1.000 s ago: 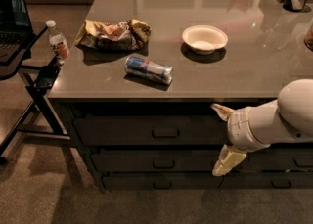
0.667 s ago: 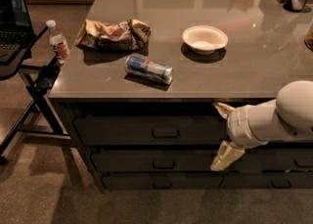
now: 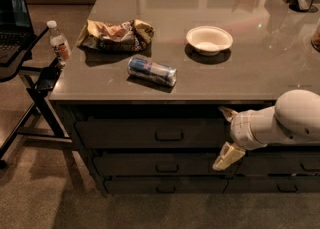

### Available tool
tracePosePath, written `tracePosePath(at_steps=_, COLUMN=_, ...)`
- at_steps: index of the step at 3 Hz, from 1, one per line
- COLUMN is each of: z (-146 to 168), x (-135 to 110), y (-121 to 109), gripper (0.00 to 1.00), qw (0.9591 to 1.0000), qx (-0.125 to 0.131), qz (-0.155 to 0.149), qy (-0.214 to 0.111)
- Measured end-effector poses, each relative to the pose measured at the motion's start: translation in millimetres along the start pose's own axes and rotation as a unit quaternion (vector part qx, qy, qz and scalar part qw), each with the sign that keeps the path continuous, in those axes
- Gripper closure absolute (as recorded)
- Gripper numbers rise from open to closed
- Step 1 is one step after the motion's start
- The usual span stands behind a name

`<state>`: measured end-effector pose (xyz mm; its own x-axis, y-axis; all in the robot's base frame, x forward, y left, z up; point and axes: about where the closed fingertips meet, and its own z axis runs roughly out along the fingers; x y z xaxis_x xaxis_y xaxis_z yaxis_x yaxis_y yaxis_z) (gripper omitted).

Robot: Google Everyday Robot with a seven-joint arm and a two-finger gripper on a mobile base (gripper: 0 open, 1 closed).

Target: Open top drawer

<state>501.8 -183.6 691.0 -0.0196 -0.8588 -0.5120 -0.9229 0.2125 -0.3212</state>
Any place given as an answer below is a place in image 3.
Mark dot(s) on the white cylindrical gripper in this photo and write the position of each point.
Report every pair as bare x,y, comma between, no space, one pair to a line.
240,130

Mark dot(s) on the dark grey drawer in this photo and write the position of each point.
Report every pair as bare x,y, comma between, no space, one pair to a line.
302,184
152,133
299,146
156,164
166,185
280,164

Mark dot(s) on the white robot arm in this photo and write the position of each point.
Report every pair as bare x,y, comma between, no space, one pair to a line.
294,119

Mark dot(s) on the blue silver energy drink can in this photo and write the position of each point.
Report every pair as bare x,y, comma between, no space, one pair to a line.
152,71

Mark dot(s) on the white paper bowl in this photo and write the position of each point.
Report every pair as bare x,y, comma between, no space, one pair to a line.
209,40

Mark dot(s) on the dark grey counter cabinet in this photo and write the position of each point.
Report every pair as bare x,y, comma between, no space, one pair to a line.
270,55

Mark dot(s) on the brown jar at edge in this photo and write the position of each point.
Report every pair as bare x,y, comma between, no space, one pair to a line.
315,39

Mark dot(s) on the crumpled chip bag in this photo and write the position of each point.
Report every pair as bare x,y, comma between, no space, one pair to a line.
130,36

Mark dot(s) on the clear plastic water bottle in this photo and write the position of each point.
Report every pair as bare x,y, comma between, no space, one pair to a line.
59,43

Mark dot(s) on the black laptop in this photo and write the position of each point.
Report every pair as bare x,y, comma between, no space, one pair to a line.
16,30

